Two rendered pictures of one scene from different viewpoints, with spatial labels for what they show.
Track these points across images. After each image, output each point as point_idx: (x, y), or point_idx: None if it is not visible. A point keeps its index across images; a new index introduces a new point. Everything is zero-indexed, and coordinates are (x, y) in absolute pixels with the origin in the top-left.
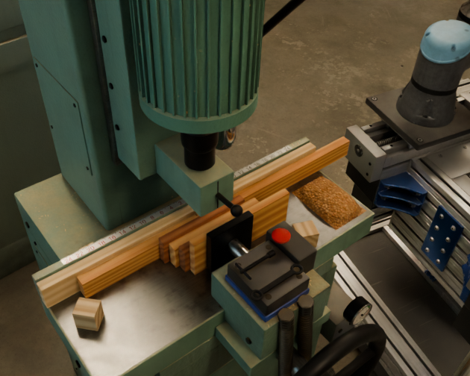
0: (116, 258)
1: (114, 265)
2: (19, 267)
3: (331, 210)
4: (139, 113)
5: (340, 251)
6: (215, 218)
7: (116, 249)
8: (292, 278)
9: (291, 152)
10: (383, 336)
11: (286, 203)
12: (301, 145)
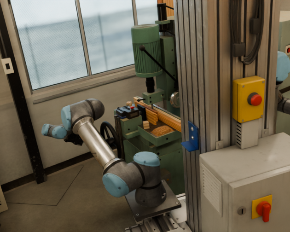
0: (141, 103)
1: (139, 103)
2: None
3: (155, 128)
4: (156, 77)
5: (149, 141)
6: (150, 110)
7: (142, 101)
8: (121, 111)
9: (176, 118)
10: (114, 138)
11: (153, 117)
12: (179, 119)
